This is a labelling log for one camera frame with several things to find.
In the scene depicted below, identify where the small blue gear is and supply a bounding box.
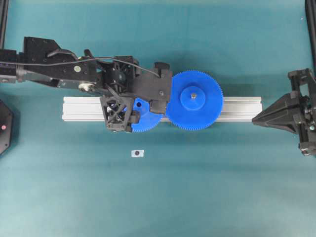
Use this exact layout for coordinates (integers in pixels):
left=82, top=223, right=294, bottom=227
left=132, top=98, right=163, bottom=132

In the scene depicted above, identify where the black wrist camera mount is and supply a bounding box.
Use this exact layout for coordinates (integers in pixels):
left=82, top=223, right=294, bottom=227
left=100, top=96, right=141, bottom=132

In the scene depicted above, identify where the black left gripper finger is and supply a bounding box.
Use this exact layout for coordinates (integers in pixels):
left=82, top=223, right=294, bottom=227
left=252, top=92, right=296, bottom=121
left=252, top=120, right=297, bottom=134

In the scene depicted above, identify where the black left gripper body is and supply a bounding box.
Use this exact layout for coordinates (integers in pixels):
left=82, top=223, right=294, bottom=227
left=288, top=68, right=316, bottom=156

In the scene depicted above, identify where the large blue gear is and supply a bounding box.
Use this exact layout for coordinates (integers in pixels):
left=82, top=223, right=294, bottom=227
left=166, top=70, right=224, bottom=131

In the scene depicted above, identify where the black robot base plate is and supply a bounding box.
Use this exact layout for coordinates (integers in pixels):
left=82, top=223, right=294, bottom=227
left=0, top=99, right=21, bottom=158

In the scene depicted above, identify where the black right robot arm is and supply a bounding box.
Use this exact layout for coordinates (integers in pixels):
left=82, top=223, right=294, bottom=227
left=0, top=37, right=172, bottom=103

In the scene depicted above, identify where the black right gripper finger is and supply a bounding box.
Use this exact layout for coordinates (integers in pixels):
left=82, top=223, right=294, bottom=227
left=150, top=100, right=165, bottom=114
left=154, top=62, right=170, bottom=74

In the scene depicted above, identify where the silver aluminium extrusion rail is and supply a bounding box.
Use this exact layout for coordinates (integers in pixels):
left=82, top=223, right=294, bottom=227
left=62, top=96, right=263, bottom=122

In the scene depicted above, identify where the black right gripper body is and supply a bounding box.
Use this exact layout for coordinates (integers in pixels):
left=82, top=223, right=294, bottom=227
left=96, top=56, right=172, bottom=102

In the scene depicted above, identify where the black camera cable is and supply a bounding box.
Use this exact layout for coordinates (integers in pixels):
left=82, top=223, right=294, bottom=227
left=14, top=56, right=161, bottom=79

